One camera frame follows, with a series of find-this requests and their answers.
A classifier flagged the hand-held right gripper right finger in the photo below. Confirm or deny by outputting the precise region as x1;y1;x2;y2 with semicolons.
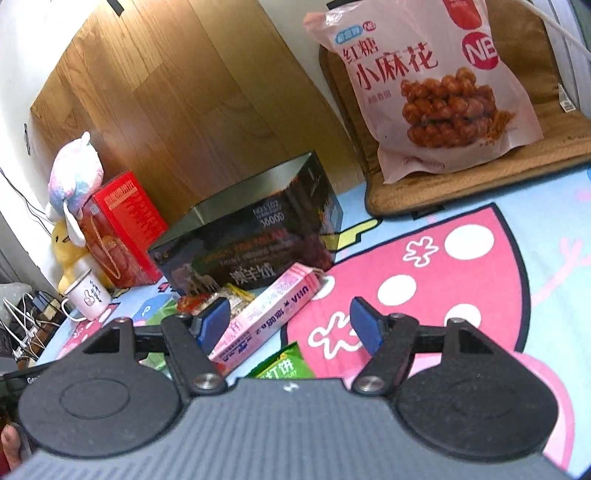
349;298;497;397

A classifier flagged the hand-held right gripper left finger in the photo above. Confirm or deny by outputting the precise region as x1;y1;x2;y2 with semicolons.
82;298;230;394

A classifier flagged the clear gold mooncake packet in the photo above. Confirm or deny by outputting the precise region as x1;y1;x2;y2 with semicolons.
178;282;257;324

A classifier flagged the slim pink snack box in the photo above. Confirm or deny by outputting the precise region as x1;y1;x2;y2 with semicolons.
208;263;328;377

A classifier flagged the green biscuit packet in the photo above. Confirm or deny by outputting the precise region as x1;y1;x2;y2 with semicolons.
245;344;315;379

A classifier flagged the black printed cardboard box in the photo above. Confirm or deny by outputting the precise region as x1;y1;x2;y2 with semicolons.
148;150;345;296

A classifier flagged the person's left hand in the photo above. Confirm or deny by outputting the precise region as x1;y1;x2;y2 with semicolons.
0;424;31;478

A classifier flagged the white enamel mug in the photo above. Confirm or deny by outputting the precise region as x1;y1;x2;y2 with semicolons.
61;270;114;321

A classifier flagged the red gift box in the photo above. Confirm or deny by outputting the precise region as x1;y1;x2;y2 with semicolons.
78;171;169;289

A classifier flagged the yellow duck plush toy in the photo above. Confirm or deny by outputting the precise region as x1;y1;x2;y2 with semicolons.
51;219;114;294

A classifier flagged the cartoon pig printed bedsheet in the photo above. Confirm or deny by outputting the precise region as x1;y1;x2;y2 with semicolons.
37;164;591;480

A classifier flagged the pink blue plush toy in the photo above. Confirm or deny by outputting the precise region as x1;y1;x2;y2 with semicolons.
46;131;105;247

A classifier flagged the brown woven cushion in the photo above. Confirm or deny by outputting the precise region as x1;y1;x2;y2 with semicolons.
318;0;591;217

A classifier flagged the wooden board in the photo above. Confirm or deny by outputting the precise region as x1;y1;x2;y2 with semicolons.
30;0;365;232

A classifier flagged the large pink snack bag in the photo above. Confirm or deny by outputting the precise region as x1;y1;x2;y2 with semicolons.
302;0;546;185

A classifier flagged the power strip with cables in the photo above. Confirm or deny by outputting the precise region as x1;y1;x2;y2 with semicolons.
0;293;51;365

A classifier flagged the black wall cable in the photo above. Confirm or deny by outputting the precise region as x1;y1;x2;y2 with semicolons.
0;168;51;232

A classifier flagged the white cable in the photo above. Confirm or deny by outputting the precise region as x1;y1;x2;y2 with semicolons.
522;0;591;47

